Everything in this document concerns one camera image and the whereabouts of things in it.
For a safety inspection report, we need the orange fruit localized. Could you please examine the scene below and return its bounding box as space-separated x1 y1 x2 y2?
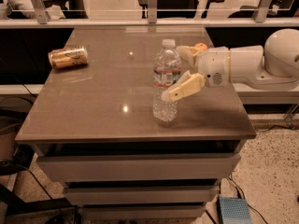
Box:
194 43 207 51

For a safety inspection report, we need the blue perforated box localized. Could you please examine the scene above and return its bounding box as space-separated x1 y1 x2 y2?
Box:
217 197 253 224

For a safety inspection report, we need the orange soda can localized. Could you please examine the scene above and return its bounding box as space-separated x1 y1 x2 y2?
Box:
48 46 88 69

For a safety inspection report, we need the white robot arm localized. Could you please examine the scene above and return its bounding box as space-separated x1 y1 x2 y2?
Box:
161 29 299 103

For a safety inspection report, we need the grey drawer cabinet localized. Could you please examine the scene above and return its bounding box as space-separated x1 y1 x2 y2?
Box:
17 28 255 219

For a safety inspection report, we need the black floor cable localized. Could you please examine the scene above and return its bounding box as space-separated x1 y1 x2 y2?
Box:
204 175 269 224

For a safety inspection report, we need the glass partition railing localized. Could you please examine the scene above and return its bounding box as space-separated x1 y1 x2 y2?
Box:
1 0 299 27

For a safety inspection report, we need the clear plastic water bottle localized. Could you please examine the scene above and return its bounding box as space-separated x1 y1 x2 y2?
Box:
153 39 181 122

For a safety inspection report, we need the black office chair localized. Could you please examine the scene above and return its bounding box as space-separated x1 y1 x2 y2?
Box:
138 0 225 19
230 0 299 22
42 0 88 19

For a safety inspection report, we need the black office chair left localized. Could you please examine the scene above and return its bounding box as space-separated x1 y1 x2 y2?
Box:
42 0 88 19

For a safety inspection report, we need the black office chair right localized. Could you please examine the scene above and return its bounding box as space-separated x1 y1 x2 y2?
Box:
230 0 299 22

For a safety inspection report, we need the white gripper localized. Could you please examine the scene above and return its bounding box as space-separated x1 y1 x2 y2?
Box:
161 46 230 102

